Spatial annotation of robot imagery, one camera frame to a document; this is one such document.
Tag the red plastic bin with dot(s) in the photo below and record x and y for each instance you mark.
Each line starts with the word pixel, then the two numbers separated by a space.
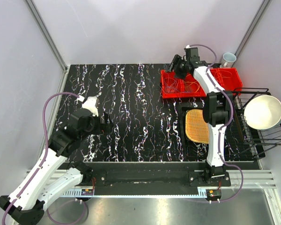
pixel 173 87

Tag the right aluminium frame post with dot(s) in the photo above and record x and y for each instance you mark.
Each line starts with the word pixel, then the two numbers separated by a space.
pixel 253 25

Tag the aluminium frame rail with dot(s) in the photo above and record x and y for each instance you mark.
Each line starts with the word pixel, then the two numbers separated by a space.
pixel 42 26

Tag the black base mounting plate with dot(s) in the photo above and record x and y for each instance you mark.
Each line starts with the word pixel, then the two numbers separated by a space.
pixel 155 179

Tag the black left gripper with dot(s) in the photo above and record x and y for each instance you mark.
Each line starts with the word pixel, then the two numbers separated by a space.
pixel 103 128

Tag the metal bowl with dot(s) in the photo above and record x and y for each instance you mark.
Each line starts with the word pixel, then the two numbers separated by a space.
pixel 263 112

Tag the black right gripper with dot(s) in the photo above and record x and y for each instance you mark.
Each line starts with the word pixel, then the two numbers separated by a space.
pixel 176 61

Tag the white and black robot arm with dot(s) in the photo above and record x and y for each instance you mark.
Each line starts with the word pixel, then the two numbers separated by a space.
pixel 27 204

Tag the black wire dish rack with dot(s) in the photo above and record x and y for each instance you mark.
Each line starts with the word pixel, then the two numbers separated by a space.
pixel 242 142

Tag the black flat tray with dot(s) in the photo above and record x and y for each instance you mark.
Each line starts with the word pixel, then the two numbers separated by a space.
pixel 192 151

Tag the woven bamboo tray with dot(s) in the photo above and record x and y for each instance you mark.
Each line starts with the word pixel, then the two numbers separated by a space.
pixel 196 129

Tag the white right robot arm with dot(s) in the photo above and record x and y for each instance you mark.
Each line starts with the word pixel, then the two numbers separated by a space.
pixel 217 110

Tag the white ceramic mug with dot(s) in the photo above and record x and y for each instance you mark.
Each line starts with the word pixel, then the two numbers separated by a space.
pixel 228 59

